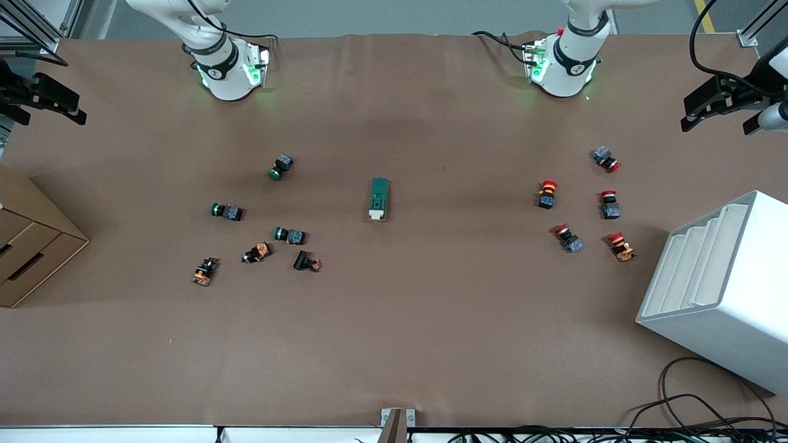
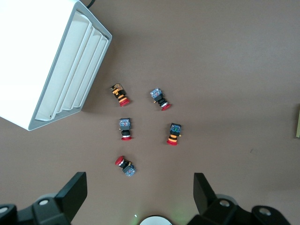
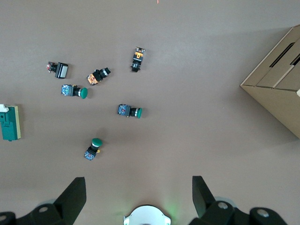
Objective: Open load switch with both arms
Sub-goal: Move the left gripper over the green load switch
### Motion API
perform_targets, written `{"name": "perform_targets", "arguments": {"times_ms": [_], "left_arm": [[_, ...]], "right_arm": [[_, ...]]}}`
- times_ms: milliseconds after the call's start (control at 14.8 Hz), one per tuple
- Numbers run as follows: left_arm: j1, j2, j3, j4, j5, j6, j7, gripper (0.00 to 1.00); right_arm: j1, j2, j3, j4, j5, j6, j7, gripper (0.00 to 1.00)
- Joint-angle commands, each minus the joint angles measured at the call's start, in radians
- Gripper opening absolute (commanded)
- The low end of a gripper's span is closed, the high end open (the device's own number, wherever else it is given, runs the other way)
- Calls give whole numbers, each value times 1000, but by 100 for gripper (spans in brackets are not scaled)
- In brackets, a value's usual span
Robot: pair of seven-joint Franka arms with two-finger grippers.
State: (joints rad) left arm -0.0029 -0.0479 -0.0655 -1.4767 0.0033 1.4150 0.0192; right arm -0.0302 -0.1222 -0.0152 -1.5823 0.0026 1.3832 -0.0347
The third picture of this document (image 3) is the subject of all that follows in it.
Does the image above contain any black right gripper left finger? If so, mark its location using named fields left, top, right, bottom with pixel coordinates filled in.
left=0, top=177, right=87, bottom=225

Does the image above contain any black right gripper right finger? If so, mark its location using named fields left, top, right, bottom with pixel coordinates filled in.
left=189, top=175, right=288, bottom=225

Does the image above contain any green load switch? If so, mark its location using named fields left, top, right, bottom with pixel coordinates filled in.
left=0, top=104, right=21, bottom=142

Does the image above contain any brown cardboard box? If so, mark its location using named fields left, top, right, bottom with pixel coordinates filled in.
left=239, top=24, right=300, bottom=139

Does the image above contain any green mushroom pushbutton switch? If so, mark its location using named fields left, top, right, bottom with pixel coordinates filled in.
left=60, top=84, right=89, bottom=99
left=83, top=138, right=103, bottom=162
left=117, top=104, right=143, bottom=120

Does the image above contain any black selector switch orange block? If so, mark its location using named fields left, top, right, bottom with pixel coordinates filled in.
left=86, top=67, right=112, bottom=86

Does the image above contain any black square pushbutton switch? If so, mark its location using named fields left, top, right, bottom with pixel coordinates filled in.
left=46, top=61, right=69, bottom=79

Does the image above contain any black switch orange contact block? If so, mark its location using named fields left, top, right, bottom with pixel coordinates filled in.
left=130, top=46, right=146, bottom=73

